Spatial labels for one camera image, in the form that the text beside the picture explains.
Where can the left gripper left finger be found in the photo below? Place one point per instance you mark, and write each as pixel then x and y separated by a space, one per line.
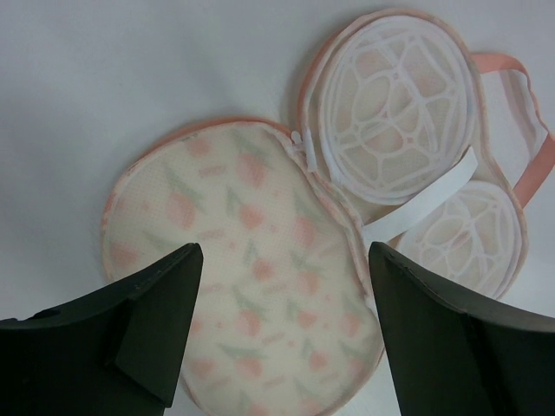
pixel 115 351

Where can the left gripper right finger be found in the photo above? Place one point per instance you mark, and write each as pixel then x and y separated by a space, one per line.
pixel 453 351

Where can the floral mesh laundry bag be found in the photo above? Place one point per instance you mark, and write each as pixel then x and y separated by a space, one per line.
pixel 403 136

